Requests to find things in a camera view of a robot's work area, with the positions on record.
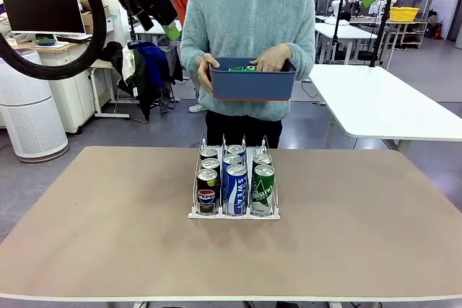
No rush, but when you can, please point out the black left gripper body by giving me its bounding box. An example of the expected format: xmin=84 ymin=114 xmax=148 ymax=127
xmin=142 ymin=0 xmax=179 ymax=28

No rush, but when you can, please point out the blue plastic bin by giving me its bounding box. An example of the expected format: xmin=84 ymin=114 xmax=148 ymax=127
xmin=208 ymin=56 xmax=298 ymax=102

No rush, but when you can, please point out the left forearm teal sleeve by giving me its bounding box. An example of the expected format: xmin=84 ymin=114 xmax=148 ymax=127
xmin=284 ymin=39 xmax=317 ymax=82

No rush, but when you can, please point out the right forearm teal sleeve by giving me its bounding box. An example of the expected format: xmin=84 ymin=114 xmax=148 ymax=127
xmin=180 ymin=39 xmax=209 ymax=71

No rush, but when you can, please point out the white can dispenser rack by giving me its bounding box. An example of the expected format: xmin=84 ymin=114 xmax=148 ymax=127
xmin=188 ymin=133 xmax=282 ymax=221

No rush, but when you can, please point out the person's right hand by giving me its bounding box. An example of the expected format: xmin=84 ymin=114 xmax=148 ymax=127
xmin=196 ymin=53 xmax=221 ymax=94

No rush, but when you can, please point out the person's left hand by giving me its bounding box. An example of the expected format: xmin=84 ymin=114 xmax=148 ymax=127
xmin=248 ymin=43 xmax=293 ymax=73

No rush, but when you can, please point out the black tripod pole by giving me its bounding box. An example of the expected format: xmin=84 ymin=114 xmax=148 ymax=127
xmin=367 ymin=0 xmax=396 ymax=68

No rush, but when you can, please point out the blue jacket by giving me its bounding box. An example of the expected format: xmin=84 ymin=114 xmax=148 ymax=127
xmin=128 ymin=41 xmax=170 ymax=89

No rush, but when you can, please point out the yellow plastic crate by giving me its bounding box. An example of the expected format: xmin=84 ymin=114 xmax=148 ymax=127
xmin=389 ymin=6 xmax=421 ymax=22

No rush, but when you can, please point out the black stand pole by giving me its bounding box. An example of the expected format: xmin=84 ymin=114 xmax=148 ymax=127
xmin=324 ymin=0 xmax=348 ymax=66

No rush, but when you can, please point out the white background table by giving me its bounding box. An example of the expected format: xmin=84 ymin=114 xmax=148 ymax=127
xmin=314 ymin=22 xmax=379 ymax=67

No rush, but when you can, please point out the cream white garment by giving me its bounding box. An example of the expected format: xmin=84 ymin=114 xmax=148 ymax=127
xmin=121 ymin=46 xmax=139 ymax=84

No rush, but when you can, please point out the wooden shelf rack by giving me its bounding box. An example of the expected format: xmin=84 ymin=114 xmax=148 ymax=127
xmin=396 ymin=19 xmax=430 ymax=49

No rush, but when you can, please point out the dark clothes pile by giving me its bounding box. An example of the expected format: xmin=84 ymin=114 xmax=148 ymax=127
xmin=95 ymin=40 xmax=184 ymax=123

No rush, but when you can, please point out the white rolling side table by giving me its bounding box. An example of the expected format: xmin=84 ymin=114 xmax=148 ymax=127
xmin=84 ymin=59 xmax=131 ymax=120

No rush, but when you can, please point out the small cardboard box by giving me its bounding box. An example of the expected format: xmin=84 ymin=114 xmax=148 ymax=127
xmin=82 ymin=11 xmax=95 ymax=34

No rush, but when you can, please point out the person in teal fleece jacket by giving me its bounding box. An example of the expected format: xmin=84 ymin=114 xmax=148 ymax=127
xmin=180 ymin=0 xmax=317 ymax=149

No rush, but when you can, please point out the black computer monitor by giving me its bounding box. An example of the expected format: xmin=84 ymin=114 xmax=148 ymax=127
xmin=0 ymin=0 xmax=87 ymax=35

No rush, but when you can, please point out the large white table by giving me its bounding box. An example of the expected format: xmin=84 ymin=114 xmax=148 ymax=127
xmin=308 ymin=64 xmax=462 ymax=156

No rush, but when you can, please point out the white desk cabinet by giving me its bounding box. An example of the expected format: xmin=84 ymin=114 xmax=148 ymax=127
xmin=35 ymin=32 xmax=109 ymax=134

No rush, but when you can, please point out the white air purifier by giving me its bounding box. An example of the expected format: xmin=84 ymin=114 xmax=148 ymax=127
xmin=0 ymin=47 xmax=69 ymax=164

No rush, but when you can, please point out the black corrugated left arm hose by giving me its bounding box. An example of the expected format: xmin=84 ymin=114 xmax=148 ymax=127
xmin=0 ymin=0 xmax=108 ymax=80

